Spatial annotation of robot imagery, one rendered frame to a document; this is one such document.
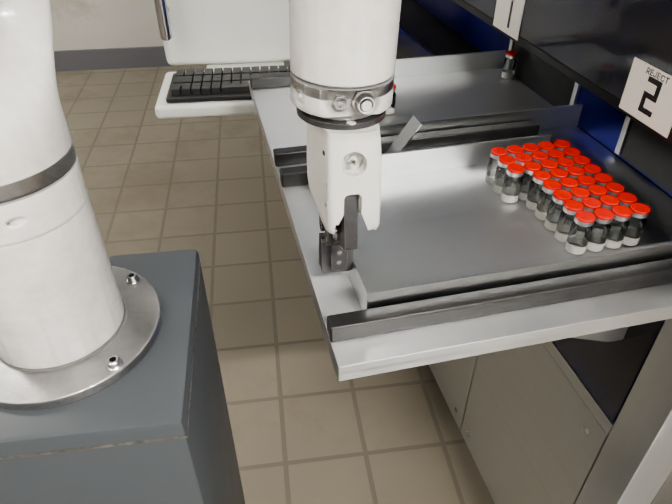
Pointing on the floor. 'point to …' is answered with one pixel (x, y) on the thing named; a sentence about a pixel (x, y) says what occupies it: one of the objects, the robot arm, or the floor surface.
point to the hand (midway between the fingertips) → (336, 252)
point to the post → (638, 436)
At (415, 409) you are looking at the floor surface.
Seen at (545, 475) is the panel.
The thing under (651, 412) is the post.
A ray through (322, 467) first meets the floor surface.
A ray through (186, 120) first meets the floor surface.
